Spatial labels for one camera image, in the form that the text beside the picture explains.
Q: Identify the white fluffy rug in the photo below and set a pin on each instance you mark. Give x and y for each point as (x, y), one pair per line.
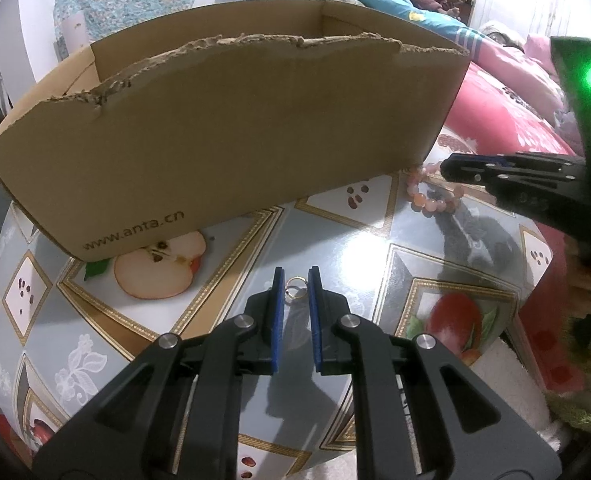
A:
(505, 375)

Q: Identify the pink blanket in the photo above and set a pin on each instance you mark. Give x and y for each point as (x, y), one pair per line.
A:
(500, 105)

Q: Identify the person's right hand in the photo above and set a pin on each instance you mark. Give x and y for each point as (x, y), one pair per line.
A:
(580, 285)

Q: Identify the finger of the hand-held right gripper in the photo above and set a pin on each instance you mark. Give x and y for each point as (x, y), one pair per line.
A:
(475, 159)
(505, 185)

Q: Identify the blue pillow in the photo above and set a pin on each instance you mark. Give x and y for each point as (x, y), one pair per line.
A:
(390, 0)

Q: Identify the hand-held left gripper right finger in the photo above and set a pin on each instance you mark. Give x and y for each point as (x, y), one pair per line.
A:
(315, 320)

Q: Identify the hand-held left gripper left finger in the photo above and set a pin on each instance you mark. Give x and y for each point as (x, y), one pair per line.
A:
(277, 320)

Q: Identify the brown cardboard box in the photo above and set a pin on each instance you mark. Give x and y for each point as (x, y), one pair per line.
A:
(250, 150)

